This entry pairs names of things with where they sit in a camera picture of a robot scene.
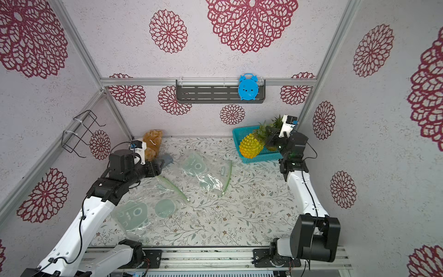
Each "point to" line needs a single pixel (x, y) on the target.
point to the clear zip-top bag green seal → (157, 199)
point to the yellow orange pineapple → (251, 145)
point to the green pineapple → (277, 122)
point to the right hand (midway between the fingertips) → (267, 124)
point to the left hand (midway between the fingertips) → (157, 163)
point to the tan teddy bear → (153, 139)
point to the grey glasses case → (167, 158)
